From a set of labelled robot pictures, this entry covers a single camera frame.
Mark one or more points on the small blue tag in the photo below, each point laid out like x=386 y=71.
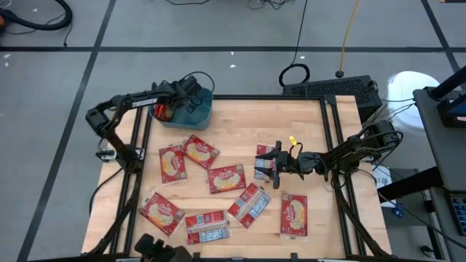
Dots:
x=399 y=212

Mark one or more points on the white paper sheet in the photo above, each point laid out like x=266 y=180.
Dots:
x=382 y=178

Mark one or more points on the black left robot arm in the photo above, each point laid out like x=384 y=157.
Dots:
x=125 y=100

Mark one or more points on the black pole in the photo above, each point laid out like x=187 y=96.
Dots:
x=449 y=82

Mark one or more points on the grey equipment cart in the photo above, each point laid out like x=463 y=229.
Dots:
x=444 y=153

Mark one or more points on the black computer case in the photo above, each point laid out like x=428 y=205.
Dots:
x=327 y=89

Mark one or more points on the small black device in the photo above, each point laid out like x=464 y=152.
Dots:
x=426 y=250

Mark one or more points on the dark blue device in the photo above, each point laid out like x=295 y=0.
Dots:
x=453 y=113

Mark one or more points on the teal plastic basket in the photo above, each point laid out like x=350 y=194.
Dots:
x=196 y=118

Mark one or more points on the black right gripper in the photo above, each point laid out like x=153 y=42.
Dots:
x=287 y=163

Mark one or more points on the black aluminium table frame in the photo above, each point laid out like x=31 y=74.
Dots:
x=262 y=97

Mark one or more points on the white round stool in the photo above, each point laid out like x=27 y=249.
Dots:
x=404 y=91

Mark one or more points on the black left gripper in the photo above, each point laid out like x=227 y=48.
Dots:
x=183 y=92

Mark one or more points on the black table clamp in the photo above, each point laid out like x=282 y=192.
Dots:
x=294 y=256
x=196 y=256

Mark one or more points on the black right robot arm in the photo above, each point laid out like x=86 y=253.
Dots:
x=349 y=149

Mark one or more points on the black cart support beam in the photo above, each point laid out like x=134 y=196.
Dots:
x=407 y=183

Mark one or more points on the yellow tag on gripper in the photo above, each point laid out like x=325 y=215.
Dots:
x=292 y=139

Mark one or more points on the dark keyboard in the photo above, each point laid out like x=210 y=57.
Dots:
x=459 y=214

